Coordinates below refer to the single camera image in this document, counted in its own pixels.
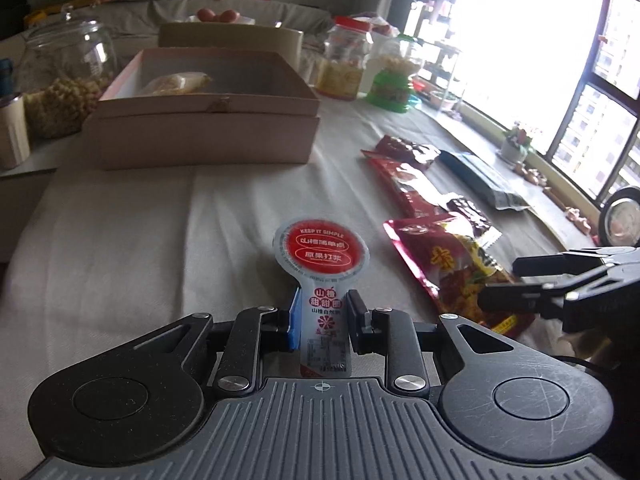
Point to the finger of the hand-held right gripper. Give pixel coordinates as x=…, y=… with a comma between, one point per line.
x=510, y=297
x=545, y=264

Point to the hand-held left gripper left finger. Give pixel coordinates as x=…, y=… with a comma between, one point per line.
x=293, y=325

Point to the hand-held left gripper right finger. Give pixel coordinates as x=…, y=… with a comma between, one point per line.
x=356, y=327

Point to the red yellow snack packet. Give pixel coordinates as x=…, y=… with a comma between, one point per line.
x=450, y=265

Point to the white jelly pouch red lid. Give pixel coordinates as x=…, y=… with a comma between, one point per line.
x=320, y=255

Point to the dark blue snack packet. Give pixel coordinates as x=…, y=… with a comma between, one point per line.
x=482, y=177

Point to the long red snack packet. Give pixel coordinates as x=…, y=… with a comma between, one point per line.
x=405, y=182

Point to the dark red snack packet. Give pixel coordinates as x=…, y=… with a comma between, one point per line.
x=407, y=151

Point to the pink cardboard box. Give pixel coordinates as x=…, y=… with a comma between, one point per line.
x=200, y=135

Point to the yellow bread packet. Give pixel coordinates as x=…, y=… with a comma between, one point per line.
x=175, y=84

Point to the glass jar with puffed snacks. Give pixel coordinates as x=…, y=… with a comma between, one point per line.
x=65, y=85

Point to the round black framed mirror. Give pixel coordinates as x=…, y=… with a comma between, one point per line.
x=622, y=220

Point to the small potted plant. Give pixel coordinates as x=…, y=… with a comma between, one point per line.
x=517, y=142

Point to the black framed window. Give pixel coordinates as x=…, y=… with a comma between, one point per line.
x=575, y=105

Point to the white tablecloth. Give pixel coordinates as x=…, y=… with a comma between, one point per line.
x=150, y=240

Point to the white flower pot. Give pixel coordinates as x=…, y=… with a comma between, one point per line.
x=444, y=101

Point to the metal balcony rack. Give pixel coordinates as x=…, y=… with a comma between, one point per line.
x=440, y=67

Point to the green candy dispenser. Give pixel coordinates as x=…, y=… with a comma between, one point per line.
x=392, y=87

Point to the plastic jar with red lid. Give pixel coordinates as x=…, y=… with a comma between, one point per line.
x=345, y=62

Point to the beige rectangular container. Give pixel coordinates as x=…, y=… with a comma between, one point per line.
x=230, y=37

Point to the white side cabinet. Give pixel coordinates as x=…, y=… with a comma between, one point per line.
x=25, y=195

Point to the brown egg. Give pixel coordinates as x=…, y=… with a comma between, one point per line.
x=206, y=14
x=227, y=16

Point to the beige mug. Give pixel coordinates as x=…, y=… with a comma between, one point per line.
x=12, y=132

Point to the sofa with beige cover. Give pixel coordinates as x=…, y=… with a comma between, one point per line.
x=125, y=12

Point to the blue thermos bottle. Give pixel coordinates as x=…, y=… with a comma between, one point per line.
x=5, y=77

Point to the yellow plush toy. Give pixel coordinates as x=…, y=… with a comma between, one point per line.
x=45, y=12

